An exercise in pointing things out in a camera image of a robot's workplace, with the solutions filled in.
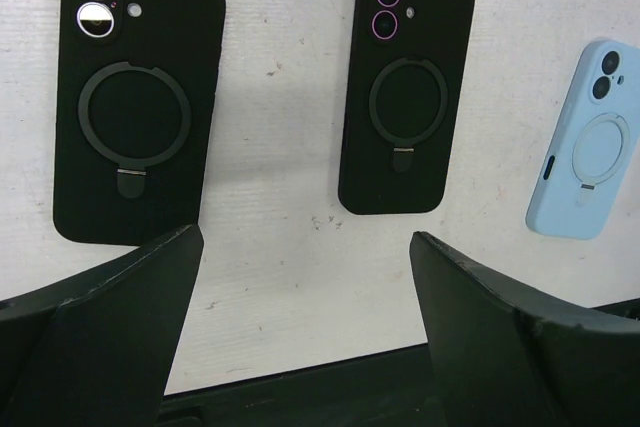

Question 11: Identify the large black cased phone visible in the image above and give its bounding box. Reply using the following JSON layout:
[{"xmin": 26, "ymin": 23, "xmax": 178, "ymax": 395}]
[{"xmin": 53, "ymin": 0, "xmax": 226, "ymax": 246}]

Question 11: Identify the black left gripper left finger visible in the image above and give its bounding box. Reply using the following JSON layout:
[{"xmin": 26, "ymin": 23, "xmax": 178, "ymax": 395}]
[{"xmin": 1, "ymin": 225, "xmax": 204, "ymax": 426}]

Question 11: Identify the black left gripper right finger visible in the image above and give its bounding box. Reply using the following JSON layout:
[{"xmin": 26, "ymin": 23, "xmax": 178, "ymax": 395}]
[{"xmin": 409, "ymin": 232, "xmax": 639, "ymax": 426}]

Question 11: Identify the light blue phone case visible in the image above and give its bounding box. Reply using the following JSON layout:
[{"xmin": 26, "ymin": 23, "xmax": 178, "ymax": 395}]
[{"xmin": 525, "ymin": 39, "xmax": 639, "ymax": 240}]

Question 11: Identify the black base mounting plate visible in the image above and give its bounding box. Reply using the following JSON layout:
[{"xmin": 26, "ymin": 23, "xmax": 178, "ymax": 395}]
[{"xmin": 156, "ymin": 343, "xmax": 451, "ymax": 426}]

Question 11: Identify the small black cased phone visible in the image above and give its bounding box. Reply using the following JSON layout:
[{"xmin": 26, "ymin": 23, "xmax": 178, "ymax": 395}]
[{"xmin": 338, "ymin": 0, "xmax": 475, "ymax": 215}]

